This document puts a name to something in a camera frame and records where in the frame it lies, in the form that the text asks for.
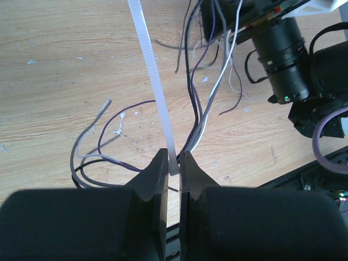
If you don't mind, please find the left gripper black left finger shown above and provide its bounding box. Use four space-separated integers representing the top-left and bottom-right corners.
1 149 169 260

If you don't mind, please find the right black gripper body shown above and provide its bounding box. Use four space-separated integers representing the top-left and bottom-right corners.
200 0 299 45

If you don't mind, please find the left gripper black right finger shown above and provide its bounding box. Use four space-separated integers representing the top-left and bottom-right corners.
179 152 347 260

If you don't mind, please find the dark brown wire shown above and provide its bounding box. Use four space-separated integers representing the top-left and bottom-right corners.
70 0 228 188

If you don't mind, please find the white zip tie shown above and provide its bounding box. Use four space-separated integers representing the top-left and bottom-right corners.
128 1 179 176

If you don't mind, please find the white thin wire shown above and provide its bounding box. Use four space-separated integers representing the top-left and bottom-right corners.
76 0 252 164

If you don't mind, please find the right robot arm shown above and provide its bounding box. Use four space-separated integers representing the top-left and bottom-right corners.
200 1 347 138

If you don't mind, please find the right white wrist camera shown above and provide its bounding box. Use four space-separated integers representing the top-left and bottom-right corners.
282 0 347 19

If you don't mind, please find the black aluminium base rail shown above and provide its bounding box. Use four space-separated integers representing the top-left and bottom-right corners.
165 161 347 260

